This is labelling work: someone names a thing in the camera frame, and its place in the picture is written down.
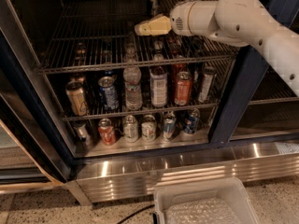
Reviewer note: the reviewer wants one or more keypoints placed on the white green can bottom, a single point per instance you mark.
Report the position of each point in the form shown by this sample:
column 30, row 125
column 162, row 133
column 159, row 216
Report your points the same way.
column 148, row 128

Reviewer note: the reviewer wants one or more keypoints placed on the silver can bottom left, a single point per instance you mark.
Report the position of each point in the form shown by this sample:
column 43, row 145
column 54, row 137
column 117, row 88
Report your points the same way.
column 82, row 132

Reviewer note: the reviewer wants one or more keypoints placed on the white plastic bin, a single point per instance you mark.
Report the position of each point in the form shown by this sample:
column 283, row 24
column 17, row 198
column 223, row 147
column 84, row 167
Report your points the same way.
column 229, row 189

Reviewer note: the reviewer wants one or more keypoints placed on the bubble wrap sheet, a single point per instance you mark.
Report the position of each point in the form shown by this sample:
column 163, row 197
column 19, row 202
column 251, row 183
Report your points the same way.
column 205, row 211

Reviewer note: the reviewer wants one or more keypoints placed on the blue can middle shelf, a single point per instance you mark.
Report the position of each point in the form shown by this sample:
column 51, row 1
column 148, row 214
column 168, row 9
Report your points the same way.
column 108, row 93

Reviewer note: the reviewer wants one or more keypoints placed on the middle wire shelf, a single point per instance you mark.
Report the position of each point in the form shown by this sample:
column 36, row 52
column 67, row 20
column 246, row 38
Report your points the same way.
column 221, row 64

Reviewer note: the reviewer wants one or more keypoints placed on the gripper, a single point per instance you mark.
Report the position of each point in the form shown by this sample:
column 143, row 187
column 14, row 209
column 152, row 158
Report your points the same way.
column 178, row 18

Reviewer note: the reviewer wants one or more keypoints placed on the blue can bottom right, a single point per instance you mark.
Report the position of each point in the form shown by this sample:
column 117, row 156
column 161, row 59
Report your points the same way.
column 191, row 120

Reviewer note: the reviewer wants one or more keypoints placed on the red can middle shelf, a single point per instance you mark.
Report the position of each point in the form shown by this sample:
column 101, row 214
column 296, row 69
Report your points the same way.
column 183, row 88

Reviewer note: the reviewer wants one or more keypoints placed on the white can bottom shelf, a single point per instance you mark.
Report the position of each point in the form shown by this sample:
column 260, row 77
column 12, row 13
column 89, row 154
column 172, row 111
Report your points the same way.
column 130, row 128

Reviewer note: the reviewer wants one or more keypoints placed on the wire shelf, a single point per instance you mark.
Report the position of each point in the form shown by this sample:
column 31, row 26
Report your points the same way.
column 93, row 35
column 221, row 64

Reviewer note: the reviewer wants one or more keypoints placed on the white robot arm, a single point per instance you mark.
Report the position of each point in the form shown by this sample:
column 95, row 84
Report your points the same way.
column 236, row 23

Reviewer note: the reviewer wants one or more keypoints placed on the blue silver can bottom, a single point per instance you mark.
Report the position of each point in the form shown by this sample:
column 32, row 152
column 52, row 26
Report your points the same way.
column 169, row 125

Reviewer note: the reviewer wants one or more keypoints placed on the dark blue fridge post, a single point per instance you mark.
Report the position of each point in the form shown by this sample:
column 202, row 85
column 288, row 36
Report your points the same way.
column 247, row 75

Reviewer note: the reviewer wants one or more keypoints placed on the silver slim can middle shelf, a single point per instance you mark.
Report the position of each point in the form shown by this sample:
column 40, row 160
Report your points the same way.
column 206, row 82

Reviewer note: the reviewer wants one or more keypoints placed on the gold can middle shelf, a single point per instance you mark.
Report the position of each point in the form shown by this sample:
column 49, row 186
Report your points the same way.
column 76, row 95

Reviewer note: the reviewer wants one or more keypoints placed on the open fridge door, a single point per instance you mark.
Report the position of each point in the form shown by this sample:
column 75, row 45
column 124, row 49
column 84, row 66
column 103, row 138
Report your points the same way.
column 29, row 154

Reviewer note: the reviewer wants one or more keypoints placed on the clear water bottle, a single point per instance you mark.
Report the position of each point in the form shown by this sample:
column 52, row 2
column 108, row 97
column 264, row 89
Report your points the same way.
column 132, row 76

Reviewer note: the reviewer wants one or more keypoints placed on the top wire shelf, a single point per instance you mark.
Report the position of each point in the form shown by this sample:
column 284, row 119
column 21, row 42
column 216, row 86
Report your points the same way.
column 93, row 35

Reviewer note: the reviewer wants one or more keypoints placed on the red bottle behind can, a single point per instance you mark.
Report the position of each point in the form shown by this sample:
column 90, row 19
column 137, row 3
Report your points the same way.
column 176, row 68

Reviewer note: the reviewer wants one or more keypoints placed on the steel fridge base grille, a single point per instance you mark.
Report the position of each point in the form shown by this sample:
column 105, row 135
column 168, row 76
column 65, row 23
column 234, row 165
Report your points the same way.
column 135, row 177

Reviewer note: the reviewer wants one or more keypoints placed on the red can bottom shelf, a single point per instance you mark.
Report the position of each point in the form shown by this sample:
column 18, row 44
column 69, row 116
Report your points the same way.
column 106, row 131

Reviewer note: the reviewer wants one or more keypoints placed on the white labelled bottle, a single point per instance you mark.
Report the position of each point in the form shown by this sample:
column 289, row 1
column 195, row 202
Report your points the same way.
column 158, row 85

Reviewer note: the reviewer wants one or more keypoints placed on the red can shelf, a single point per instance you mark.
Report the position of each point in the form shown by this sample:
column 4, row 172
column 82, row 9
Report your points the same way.
column 183, row 88
column 106, row 131

